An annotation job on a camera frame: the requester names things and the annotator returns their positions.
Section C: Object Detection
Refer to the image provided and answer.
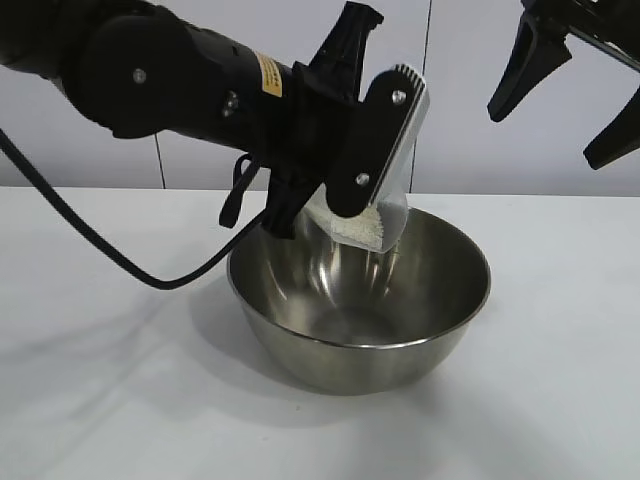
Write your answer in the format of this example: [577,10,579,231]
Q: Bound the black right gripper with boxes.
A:
[487,0,640,173]

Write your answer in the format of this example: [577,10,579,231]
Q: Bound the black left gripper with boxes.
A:
[264,1,386,239]

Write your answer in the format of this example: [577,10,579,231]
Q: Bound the white rice grains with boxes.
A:
[328,206,387,251]

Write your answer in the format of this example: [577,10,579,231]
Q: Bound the stainless steel mixing bowl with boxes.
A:
[226,203,493,396]

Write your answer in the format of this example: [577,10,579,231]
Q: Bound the thin black cable loop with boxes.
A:
[218,153,260,231]

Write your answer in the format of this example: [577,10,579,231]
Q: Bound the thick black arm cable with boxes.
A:
[0,127,274,291]

